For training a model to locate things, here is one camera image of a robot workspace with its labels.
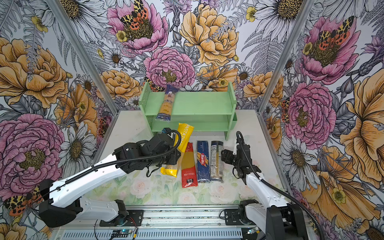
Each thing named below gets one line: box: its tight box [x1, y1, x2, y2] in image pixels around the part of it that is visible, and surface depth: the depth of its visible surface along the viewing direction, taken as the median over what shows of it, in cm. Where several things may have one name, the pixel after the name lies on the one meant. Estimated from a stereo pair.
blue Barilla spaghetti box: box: [196, 140, 210, 183], surface depth 93 cm
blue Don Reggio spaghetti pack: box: [155, 84, 179, 121], surface depth 84 cm
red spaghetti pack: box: [181, 142, 198, 188], surface depth 87 cm
